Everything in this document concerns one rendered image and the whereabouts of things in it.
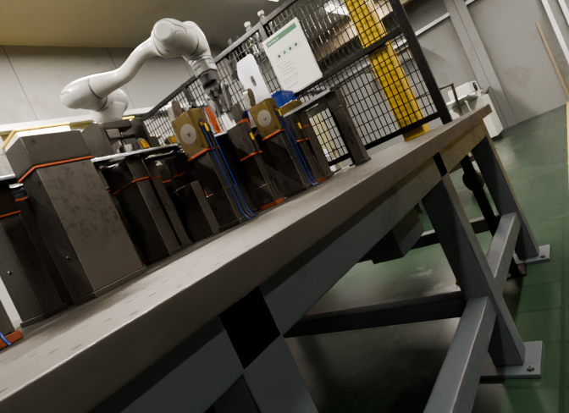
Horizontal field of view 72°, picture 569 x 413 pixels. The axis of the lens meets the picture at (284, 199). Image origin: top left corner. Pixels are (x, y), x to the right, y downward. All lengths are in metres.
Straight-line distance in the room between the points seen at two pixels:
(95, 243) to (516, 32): 8.30
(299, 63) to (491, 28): 6.92
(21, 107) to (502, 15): 7.65
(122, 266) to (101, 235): 0.07
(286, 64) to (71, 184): 1.42
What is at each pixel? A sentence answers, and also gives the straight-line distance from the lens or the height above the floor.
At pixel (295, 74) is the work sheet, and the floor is 1.23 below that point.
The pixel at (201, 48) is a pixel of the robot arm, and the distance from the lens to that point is 1.63.
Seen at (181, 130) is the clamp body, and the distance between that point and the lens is 1.17.
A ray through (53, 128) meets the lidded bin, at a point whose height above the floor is 2.13.
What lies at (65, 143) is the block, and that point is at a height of 1.00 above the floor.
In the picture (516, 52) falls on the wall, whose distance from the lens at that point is 8.67.
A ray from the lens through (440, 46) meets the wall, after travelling 8.88.
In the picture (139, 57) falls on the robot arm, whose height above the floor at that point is 1.39.
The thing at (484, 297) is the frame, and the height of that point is 0.23.
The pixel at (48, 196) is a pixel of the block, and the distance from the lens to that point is 0.85.
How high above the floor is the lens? 0.74
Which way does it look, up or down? 2 degrees down
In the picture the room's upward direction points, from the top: 25 degrees counter-clockwise
